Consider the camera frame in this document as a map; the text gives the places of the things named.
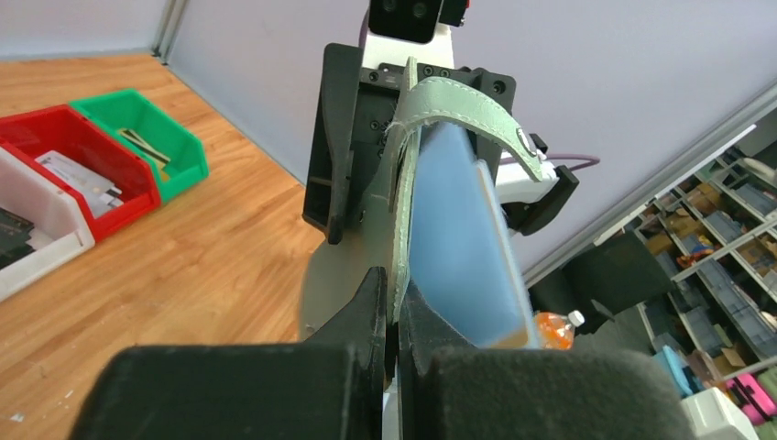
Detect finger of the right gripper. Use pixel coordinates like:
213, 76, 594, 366
302, 43, 362, 245

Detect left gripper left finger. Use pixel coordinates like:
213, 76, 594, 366
71, 267, 387, 439

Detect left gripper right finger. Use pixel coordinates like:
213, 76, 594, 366
398, 286, 694, 440

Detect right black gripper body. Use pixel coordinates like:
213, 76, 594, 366
352, 62, 517, 155

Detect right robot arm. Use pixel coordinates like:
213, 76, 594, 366
302, 43, 579, 245

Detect gold cards in green bin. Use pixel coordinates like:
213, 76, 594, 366
118, 127, 170, 182

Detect white cards in red bin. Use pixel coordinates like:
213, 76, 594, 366
36, 150, 124, 218

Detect black cards in white bin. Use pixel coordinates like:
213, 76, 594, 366
1, 208, 35, 269

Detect orange drink bottle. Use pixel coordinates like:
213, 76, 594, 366
533, 310, 585, 350

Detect green plastic bin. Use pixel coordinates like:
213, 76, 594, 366
70, 89, 209, 204

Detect white plastic bin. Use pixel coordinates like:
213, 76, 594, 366
1, 150, 95, 300

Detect storage shelves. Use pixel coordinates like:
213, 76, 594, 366
623, 112, 776, 439

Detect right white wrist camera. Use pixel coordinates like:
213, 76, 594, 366
359, 0, 470, 69

